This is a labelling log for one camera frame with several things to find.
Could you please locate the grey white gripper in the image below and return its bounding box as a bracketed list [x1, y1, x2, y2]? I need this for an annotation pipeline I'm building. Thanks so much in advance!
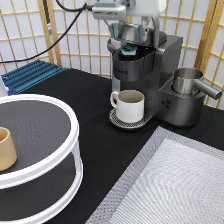
[91, 0, 166, 41]

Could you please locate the white blue coffee pod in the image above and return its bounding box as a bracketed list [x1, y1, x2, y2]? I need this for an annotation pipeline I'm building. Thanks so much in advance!
[120, 45, 137, 56]

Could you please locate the grey pod coffee machine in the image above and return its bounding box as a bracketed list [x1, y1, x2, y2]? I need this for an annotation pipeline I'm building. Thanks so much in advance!
[106, 16, 206, 131]

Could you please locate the wooden shoji screen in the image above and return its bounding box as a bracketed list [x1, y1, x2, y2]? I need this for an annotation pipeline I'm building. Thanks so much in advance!
[0, 0, 224, 111]

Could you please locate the white ceramic mug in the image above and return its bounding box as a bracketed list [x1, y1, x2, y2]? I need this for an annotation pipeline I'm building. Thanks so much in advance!
[110, 90, 145, 123]

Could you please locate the steel milk frother jug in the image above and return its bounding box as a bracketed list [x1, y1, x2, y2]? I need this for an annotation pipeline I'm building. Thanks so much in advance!
[172, 68, 222, 100]

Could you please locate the grey woven placemat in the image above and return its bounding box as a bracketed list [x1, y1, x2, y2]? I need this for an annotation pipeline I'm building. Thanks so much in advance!
[85, 127, 224, 224]

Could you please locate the white two-tier round shelf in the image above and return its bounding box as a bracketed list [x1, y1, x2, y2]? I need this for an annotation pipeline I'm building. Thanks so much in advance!
[0, 94, 83, 224]

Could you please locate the tan wooden cup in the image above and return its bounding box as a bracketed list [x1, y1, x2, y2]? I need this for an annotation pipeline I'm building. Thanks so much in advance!
[0, 127, 17, 171]

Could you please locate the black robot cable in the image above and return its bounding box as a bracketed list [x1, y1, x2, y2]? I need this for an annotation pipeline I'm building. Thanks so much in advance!
[0, 0, 98, 65]

